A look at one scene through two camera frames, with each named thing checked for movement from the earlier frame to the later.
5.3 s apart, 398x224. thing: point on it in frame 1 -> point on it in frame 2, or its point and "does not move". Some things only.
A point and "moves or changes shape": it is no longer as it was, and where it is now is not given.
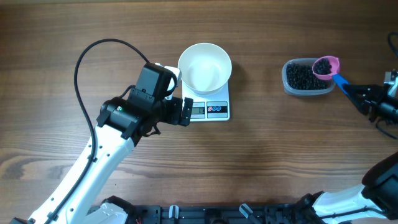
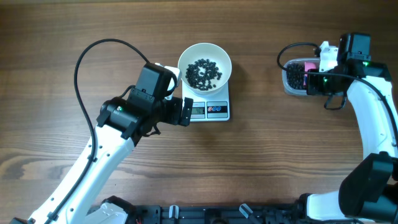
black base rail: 301,212 does not move
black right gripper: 374,94 -> 313,88
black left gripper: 174,117 does not move
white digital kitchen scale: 212,107 does not move
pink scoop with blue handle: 327,68 moves or changes shape
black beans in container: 301,76 does not move
